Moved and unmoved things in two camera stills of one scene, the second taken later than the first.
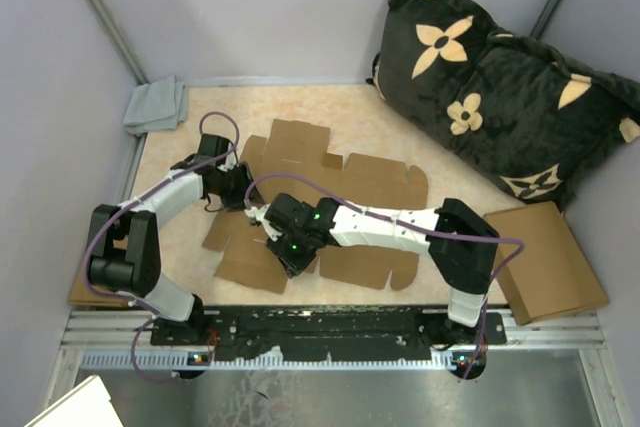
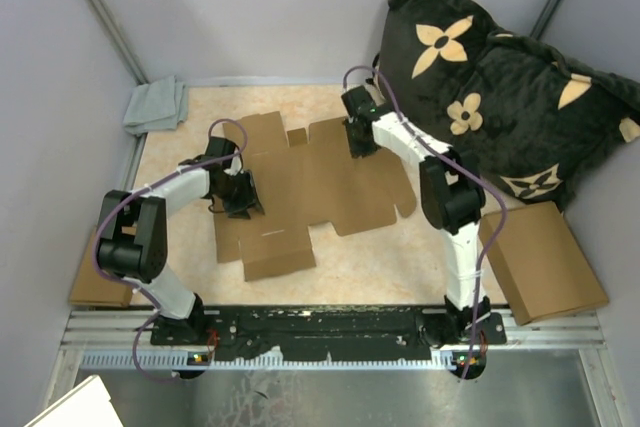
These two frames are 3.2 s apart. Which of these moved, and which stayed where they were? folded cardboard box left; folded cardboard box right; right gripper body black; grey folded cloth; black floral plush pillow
Moved: right gripper body black
Stayed: grey folded cloth; black floral plush pillow; folded cardboard box right; folded cardboard box left
